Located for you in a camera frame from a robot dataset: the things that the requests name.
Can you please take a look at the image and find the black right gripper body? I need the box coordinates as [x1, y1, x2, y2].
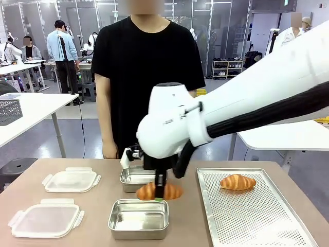
[143, 153, 178, 171]

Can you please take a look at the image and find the golden brown croissant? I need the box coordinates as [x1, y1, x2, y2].
[136, 182, 184, 201]
[220, 174, 257, 191]

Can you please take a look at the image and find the rectangular stainless steel container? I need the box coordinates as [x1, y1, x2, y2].
[120, 164, 168, 193]
[107, 198, 170, 234]

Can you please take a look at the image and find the translucent white clip lid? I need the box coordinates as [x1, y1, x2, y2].
[42, 167, 101, 193]
[7, 198, 85, 239]

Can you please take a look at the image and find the person's right forearm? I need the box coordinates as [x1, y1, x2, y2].
[96, 101, 115, 145]

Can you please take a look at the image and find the person's right hand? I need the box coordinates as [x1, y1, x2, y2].
[102, 141, 120, 160]

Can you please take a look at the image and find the person in black t-shirt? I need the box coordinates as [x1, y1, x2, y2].
[91, 14, 206, 160]

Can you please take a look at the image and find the perforated steel baking tray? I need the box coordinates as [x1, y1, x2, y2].
[196, 167, 319, 247]

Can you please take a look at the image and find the grey plastic step stool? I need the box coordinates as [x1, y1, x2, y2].
[81, 82, 97, 103]

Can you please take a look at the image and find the white shoe rack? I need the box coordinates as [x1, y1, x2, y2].
[211, 59, 244, 80]

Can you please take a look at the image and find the white table with rounded corner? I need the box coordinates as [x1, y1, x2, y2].
[228, 122, 329, 169]

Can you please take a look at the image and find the white table with grey leg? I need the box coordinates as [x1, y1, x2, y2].
[0, 92, 80, 158]

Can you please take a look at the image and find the black round stool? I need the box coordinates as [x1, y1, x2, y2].
[0, 157, 39, 193]

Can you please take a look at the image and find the man in light blue shirt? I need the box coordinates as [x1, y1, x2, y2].
[47, 20, 85, 107]

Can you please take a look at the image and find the grey perforated basket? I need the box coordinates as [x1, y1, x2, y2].
[0, 98, 24, 127]

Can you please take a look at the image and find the white background desk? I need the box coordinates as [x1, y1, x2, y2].
[0, 63, 50, 93]

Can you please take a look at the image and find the seated person in grey jacket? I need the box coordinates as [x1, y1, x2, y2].
[20, 36, 43, 62]

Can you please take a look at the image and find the white humanoid robot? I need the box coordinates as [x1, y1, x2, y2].
[0, 32, 23, 65]

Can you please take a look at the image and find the mannequin with beige hat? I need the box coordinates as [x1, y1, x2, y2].
[301, 16, 313, 33]

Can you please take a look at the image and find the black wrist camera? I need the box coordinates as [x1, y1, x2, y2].
[125, 145, 144, 161]

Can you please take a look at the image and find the black cable sleeve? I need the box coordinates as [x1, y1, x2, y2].
[173, 81, 329, 180]

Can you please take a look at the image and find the black camera tripod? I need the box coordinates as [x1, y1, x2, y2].
[58, 36, 79, 105]

